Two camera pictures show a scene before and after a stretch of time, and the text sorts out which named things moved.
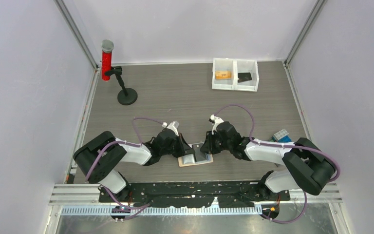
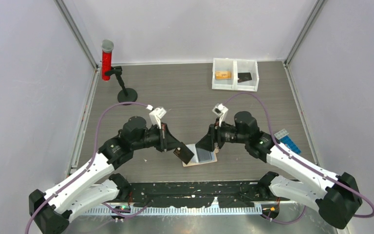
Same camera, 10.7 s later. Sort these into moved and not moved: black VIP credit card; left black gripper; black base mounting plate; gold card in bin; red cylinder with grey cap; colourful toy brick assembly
Moved: left black gripper; black VIP credit card
Not moved: black base mounting plate; colourful toy brick assembly; gold card in bin; red cylinder with grey cap
